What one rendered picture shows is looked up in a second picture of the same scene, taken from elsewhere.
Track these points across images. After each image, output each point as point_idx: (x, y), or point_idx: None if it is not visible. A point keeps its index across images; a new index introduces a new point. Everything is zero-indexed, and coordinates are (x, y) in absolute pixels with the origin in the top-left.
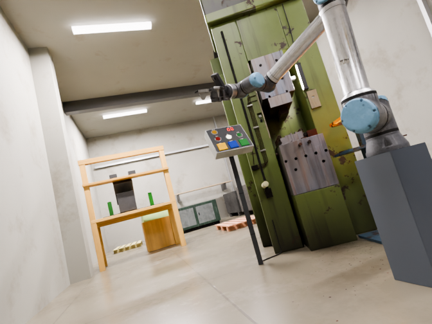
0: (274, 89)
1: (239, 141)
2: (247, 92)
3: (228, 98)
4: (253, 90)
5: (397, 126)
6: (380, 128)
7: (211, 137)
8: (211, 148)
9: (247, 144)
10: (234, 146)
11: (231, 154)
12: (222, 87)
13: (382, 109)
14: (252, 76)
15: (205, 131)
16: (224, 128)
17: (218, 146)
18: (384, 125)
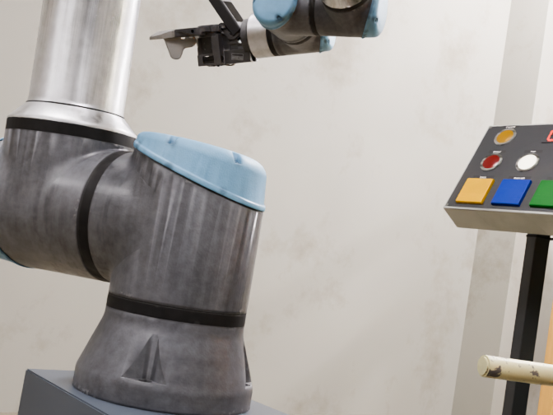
0: (365, 27)
1: (538, 185)
2: (286, 41)
3: (245, 58)
4: (282, 35)
5: (144, 294)
6: (87, 274)
7: (480, 154)
8: None
9: (550, 205)
10: (506, 200)
11: (501, 226)
12: (188, 30)
13: (25, 198)
14: None
15: (487, 128)
16: (548, 128)
17: (463, 188)
18: (95, 268)
